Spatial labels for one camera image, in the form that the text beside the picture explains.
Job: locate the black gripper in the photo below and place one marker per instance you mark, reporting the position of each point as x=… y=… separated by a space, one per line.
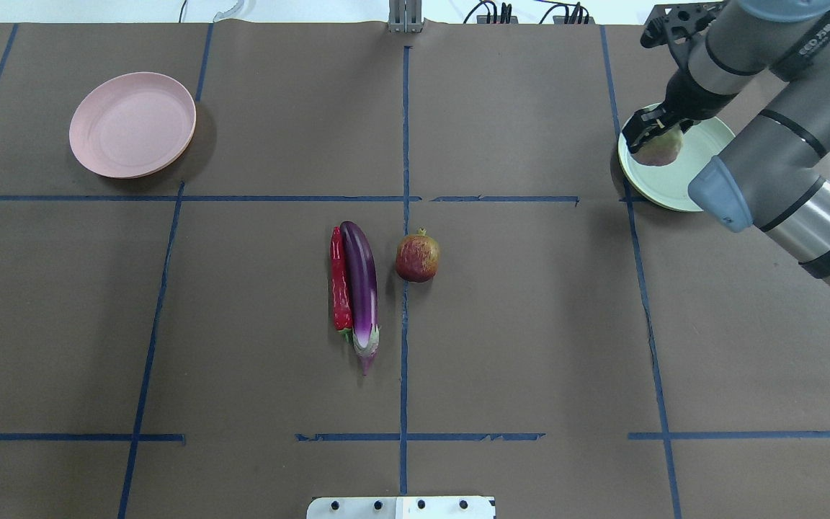
x=682 y=96

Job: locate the green pink peach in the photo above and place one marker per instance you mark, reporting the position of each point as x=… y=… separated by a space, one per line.
x=660 y=151

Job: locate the red yellow pomegranate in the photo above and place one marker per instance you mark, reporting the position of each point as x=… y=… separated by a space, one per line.
x=417 y=257

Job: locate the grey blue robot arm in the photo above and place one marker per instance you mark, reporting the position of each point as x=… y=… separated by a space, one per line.
x=764 y=177

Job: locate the green plate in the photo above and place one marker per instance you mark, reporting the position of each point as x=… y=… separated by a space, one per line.
x=668 y=186

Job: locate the purple eggplant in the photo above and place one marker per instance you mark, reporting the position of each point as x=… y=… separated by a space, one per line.
x=363 y=285

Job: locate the red chili pepper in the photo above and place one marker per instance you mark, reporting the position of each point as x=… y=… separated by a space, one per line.
x=341 y=313

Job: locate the pink plate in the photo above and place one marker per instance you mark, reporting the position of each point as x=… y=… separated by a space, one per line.
x=133 y=125

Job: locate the black power strip with cables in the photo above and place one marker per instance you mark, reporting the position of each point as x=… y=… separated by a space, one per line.
x=528 y=13

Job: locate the grey metal bracket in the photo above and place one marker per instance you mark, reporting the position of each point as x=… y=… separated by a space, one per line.
x=405 y=16

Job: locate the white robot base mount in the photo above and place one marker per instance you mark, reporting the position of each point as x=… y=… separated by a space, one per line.
x=444 y=506

